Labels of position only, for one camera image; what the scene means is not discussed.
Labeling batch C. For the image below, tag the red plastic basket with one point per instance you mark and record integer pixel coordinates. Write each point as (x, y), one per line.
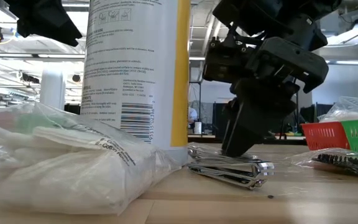
(322, 135)

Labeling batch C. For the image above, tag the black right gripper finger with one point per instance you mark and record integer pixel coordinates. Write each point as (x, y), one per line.
(266, 109)
(232, 133)

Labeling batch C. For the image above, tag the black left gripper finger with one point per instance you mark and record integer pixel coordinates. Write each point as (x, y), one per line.
(48, 26)

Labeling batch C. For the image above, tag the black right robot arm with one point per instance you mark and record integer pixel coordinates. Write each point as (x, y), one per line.
(275, 15)

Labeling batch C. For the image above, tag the person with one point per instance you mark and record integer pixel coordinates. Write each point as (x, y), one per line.
(192, 115)

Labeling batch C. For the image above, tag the white round column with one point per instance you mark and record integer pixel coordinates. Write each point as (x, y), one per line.
(52, 93)

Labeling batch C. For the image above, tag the white vanity pack bag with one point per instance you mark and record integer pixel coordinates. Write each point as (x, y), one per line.
(350, 109)
(73, 174)

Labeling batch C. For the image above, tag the black round hairbrush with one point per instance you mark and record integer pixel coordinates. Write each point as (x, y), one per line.
(346, 161)

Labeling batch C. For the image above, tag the ceiling light strip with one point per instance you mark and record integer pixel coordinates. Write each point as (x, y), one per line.
(353, 62)

